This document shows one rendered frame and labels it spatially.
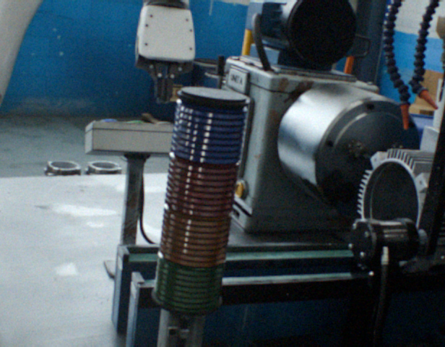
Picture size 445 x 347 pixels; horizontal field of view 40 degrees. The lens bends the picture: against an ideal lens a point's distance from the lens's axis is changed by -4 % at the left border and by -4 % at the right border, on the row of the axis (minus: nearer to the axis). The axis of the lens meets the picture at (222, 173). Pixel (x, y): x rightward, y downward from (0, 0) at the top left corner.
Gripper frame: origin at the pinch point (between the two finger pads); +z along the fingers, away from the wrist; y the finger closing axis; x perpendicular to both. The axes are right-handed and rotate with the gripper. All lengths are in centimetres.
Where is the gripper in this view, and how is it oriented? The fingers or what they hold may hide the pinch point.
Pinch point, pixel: (163, 91)
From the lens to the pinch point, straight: 113.8
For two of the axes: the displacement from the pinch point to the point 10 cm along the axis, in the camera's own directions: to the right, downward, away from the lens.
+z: 0.0, 10.0, -0.8
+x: -3.8, 0.7, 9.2
